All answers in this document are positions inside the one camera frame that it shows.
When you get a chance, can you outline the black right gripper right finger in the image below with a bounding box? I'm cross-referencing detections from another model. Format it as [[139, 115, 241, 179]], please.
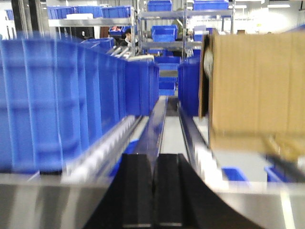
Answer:
[[153, 154, 257, 229]]

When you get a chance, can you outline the far blue bin stack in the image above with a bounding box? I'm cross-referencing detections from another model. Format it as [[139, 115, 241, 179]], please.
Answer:
[[178, 57, 200, 116]]

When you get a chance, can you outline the person in background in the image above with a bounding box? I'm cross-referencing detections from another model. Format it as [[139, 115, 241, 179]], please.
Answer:
[[120, 28, 132, 47]]

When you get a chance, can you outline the row of blue crates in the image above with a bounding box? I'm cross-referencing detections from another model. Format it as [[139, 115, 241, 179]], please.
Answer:
[[0, 37, 159, 173]]

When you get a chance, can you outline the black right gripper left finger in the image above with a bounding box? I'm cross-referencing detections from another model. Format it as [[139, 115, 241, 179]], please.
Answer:
[[83, 154, 153, 229]]

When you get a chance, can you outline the brown cardboard carton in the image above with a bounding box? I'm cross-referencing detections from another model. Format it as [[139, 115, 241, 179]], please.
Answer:
[[198, 31, 305, 161]]

